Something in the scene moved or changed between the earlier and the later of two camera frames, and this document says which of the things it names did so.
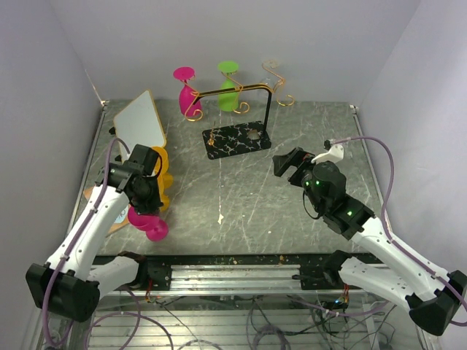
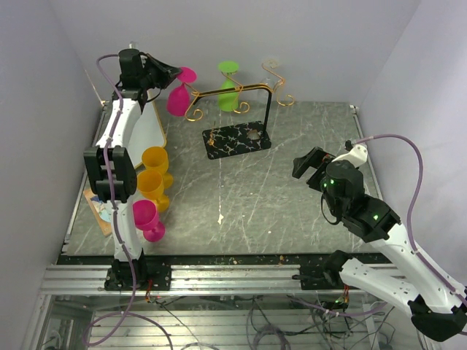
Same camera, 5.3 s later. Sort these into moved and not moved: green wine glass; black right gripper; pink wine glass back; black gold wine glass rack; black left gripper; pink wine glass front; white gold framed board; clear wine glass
Moved: pink wine glass back; black left gripper; black right gripper
Not moved: green wine glass; black gold wine glass rack; white gold framed board; pink wine glass front; clear wine glass
